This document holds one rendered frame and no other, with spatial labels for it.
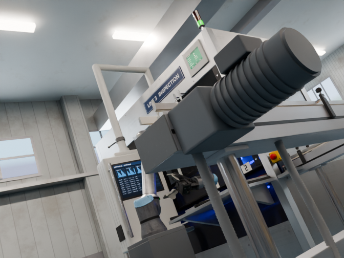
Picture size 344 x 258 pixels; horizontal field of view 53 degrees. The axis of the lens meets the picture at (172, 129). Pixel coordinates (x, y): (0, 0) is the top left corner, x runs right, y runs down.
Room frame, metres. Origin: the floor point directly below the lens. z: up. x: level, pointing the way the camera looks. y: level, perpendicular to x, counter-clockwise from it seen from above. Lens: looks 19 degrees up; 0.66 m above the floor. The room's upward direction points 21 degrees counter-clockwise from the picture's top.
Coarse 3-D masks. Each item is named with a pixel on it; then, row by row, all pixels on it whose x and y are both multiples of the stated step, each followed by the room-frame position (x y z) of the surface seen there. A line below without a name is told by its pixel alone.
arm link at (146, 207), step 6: (144, 198) 1.96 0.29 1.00; (150, 198) 1.98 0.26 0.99; (138, 204) 1.96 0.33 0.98; (144, 204) 1.95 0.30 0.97; (150, 204) 1.97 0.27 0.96; (156, 204) 2.05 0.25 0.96; (138, 210) 1.96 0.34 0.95; (144, 210) 1.95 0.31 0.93; (150, 210) 1.96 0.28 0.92; (156, 210) 1.99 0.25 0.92; (138, 216) 1.98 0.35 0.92; (144, 216) 1.95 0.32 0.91; (150, 216) 1.95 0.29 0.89
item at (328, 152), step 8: (320, 144) 2.24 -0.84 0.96; (328, 144) 2.11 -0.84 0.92; (336, 144) 2.08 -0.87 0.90; (304, 152) 2.26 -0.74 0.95; (312, 152) 2.19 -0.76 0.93; (320, 152) 2.16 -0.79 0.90; (328, 152) 2.13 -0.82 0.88; (336, 152) 2.10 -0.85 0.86; (296, 160) 2.28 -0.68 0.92; (304, 160) 2.24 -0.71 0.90; (312, 160) 2.21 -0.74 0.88; (320, 160) 2.18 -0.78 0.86; (328, 160) 2.17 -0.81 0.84; (304, 168) 2.27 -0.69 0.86; (288, 176) 2.36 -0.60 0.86
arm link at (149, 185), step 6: (144, 174) 2.11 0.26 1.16; (150, 174) 2.11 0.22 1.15; (144, 180) 2.11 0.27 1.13; (150, 180) 2.11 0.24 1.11; (144, 186) 2.11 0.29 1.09; (150, 186) 2.11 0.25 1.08; (144, 192) 2.11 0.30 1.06; (150, 192) 2.11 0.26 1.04; (156, 192) 2.15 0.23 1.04; (156, 198) 2.11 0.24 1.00
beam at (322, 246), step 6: (336, 234) 1.11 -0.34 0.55; (342, 234) 1.06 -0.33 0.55; (336, 240) 0.99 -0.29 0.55; (342, 240) 0.99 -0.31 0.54; (318, 246) 1.01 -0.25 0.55; (324, 246) 0.97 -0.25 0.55; (336, 246) 0.97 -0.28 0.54; (342, 246) 0.98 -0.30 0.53; (306, 252) 0.98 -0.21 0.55; (312, 252) 0.94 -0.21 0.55; (318, 252) 0.91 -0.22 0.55; (324, 252) 0.92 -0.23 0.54; (330, 252) 0.94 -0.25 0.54; (342, 252) 0.97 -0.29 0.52
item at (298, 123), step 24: (144, 120) 0.75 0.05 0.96; (168, 120) 0.67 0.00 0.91; (264, 120) 0.90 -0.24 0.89; (288, 120) 0.97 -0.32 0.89; (312, 120) 1.06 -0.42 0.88; (336, 120) 1.18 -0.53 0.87; (144, 144) 0.73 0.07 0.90; (168, 144) 0.68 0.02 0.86; (240, 144) 0.82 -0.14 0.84; (264, 144) 0.94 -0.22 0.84; (288, 144) 1.08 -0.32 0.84; (144, 168) 0.75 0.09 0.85; (168, 168) 0.78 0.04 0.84
